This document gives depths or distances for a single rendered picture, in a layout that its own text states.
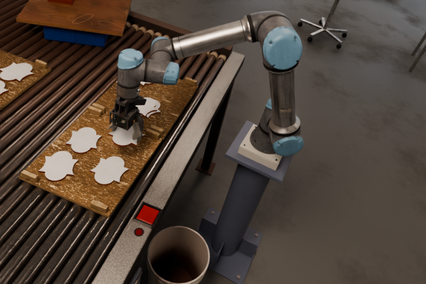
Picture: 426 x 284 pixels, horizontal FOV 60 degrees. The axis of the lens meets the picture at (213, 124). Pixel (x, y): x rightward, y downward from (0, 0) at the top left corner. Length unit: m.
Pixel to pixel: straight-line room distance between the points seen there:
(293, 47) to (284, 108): 0.25
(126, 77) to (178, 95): 0.59
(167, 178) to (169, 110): 0.37
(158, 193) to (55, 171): 0.37
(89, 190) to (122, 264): 0.29
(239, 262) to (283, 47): 1.50
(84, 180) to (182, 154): 0.39
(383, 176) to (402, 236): 0.54
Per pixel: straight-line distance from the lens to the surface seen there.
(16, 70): 1.87
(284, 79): 1.24
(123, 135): 1.41
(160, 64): 1.20
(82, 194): 1.35
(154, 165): 1.45
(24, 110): 1.70
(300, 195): 2.78
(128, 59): 1.17
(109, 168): 1.40
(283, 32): 1.15
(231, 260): 2.33
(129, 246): 1.27
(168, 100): 1.71
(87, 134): 1.52
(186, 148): 1.54
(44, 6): 2.17
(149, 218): 1.30
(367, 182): 3.15
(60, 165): 1.43
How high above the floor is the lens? 2.03
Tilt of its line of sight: 42 degrees down
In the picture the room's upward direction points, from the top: 14 degrees clockwise
